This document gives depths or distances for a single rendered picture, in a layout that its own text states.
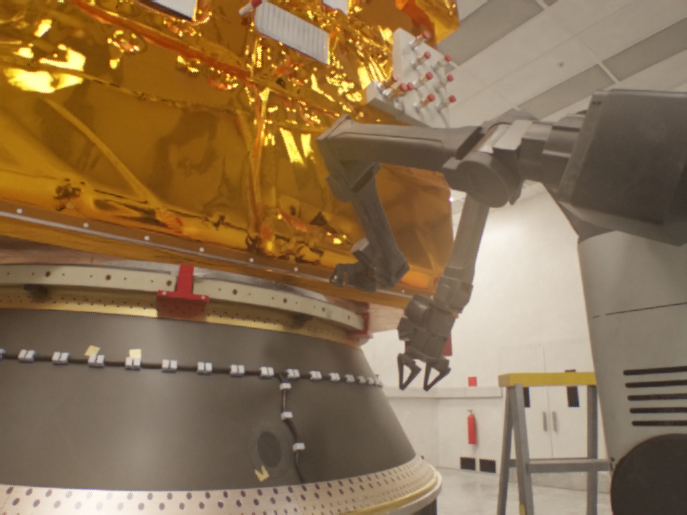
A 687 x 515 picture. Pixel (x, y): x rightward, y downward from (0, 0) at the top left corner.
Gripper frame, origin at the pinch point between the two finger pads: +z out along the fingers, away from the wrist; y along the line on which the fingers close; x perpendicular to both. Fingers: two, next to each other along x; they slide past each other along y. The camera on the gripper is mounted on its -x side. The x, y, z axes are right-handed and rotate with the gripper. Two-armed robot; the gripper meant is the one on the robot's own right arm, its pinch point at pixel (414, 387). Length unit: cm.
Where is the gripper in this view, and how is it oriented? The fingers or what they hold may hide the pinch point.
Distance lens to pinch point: 115.5
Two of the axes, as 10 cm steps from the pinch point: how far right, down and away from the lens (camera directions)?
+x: 5.7, 2.9, -7.7
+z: -3.5, 9.3, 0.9
